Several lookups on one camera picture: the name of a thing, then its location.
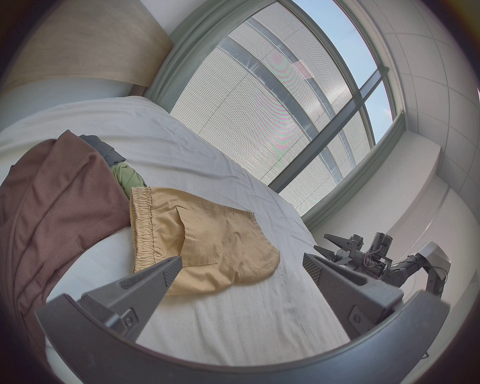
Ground yellow shorts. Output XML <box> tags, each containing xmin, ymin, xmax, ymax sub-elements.
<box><xmin>129</xmin><ymin>186</ymin><xmax>281</xmax><ymax>296</ymax></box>

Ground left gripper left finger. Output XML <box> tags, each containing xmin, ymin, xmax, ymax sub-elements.
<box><xmin>77</xmin><ymin>256</ymin><xmax>184</xmax><ymax>344</ymax></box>

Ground window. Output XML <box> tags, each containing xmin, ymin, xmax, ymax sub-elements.
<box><xmin>169</xmin><ymin>0</ymin><xmax>399</xmax><ymax>219</ymax></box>

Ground green garment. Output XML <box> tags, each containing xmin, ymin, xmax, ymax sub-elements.
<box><xmin>110</xmin><ymin>162</ymin><xmax>148</xmax><ymax>199</ymax></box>

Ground bed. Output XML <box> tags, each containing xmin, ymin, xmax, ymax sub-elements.
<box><xmin>0</xmin><ymin>0</ymin><xmax>352</xmax><ymax>376</ymax></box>

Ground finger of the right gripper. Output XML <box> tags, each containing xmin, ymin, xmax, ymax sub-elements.
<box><xmin>323</xmin><ymin>233</ymin><xmax>355</xmax><ymax>251</ymax></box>
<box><xmin>314</xmin><ymin>245</ymin><xmax>340</xmax><ymax>263</ymax></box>

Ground black garment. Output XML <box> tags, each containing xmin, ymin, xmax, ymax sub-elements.
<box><xmin>79</xmin><ymin>134</ymin><xmax>127</xmax><ymax>168</ymax></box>

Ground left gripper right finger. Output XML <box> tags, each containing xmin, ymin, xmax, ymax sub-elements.
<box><xmin>302</xmin><ymin>253</ymin><xmax>404</xmax><ymax>343</ymax></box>

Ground brown garment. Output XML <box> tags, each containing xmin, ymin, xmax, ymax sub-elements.
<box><xmin>0</xmin><ymin>129</ymin><xmax>132</xmax><ymax>362</ymax></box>

